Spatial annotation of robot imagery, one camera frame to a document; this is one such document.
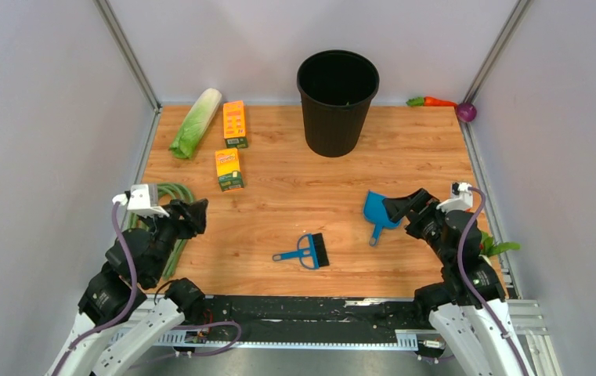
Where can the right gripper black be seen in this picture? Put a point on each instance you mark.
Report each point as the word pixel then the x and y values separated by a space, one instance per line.
pixel 398 207

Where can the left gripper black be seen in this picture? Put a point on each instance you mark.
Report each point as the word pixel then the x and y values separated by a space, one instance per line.
pixel 196 214

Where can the blue dustpan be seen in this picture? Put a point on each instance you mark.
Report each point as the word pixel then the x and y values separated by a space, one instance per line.
pixel 375 213

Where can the blue hand brush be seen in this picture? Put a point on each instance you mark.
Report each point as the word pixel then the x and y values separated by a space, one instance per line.
pixel 310 251

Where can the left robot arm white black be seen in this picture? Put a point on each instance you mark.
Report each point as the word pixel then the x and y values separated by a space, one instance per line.
pixel 133 265

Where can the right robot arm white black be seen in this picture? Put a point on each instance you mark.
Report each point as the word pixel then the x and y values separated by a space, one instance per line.
pixel 469 307

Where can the green long beans bundle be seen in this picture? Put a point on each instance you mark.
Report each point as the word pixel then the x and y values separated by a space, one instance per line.
pixel 174 191

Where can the yellow green sponge box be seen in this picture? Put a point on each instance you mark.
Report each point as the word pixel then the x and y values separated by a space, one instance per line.
pixel 228 169

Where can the napa cabbage toy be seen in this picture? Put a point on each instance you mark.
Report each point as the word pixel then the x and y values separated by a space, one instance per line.
pixel 195 124

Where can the orange carton box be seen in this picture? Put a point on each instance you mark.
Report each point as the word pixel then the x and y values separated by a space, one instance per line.
pixel 235 125

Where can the white radish toy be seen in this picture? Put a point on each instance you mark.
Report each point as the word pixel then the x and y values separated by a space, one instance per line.
pixel 490 247

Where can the carrot toy back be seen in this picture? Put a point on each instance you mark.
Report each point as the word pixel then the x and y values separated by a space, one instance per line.
pixel 429 101

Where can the purple onion toy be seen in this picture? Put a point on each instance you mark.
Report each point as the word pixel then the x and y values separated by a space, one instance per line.
pixel 466 112

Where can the black plastic trash bin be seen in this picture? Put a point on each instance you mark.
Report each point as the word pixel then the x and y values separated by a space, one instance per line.
pixel 336 89

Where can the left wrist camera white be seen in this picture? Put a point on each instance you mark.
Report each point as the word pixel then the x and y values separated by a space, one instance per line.
pixel 142 200

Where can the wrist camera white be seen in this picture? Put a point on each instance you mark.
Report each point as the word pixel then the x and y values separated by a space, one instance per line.
pixel 461 198
pixel 142 200

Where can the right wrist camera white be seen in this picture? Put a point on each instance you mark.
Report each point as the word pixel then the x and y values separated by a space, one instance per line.
pixel 461 198

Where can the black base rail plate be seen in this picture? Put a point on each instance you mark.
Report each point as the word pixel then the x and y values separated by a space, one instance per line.
pixel 311 319

